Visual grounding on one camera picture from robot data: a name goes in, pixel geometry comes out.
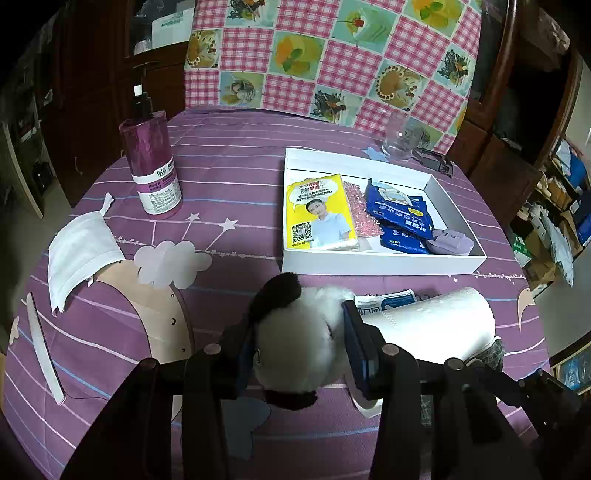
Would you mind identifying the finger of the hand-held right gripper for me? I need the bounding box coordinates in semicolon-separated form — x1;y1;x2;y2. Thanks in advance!
471;367;580;418

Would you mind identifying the black and white plush toy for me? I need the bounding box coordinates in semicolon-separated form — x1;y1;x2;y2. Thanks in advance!
247;272;356;409

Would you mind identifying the dark wooden glass-door cabinet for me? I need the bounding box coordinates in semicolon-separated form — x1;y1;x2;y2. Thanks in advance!
60;0;197;208

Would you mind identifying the clear glass cup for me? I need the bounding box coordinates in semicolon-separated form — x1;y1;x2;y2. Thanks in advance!
381;112;421;161

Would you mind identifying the white shallow cardboard box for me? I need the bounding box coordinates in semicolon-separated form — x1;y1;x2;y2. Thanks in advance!
281;148;488;277

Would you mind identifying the white paper roll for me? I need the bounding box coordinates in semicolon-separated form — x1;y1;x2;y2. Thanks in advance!
353;287;497;418

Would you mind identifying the yellow tissue pack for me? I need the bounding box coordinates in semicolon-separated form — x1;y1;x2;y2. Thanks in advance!
285;174;360;252

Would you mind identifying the pile of boxes and bags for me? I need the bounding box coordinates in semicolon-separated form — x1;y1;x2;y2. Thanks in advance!
510;134;591;296

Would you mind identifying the purple pump bottle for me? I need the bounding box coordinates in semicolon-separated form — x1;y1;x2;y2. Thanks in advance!
119;84;184;217

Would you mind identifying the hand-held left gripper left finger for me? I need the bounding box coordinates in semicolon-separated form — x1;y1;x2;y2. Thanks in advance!
60;323;259;480

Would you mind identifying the blue and white packet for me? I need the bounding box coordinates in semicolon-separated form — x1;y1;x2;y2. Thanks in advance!
355;289;419;315

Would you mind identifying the blue printed packet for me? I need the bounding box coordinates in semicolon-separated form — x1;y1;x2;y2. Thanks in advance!
379;224;435;256
366;179;435;241

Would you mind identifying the plaid cloth item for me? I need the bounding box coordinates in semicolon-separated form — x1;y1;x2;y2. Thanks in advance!
464;337;505;372

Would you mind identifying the small purple case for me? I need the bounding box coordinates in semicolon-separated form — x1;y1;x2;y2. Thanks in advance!
427;229;474;256

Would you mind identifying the white thin strip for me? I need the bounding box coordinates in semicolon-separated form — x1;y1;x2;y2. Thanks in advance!
25;293;66;406

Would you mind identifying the pink checkered picture cloth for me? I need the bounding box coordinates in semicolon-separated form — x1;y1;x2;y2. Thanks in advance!
184;0;483;139

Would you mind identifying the purple striped tablecloth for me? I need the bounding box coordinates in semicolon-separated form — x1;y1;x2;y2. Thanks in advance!
0;108;550;480

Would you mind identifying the white face mask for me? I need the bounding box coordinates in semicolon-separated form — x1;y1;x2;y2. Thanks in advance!
47;193;125;315

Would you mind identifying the black clip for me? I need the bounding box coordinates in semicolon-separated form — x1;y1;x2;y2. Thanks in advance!
411;148;455;175

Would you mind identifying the pink patterned packet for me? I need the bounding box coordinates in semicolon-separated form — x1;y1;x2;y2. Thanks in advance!
342;180;384;238

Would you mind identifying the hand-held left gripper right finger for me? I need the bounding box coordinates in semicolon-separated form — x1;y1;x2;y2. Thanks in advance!
342;300;543;480

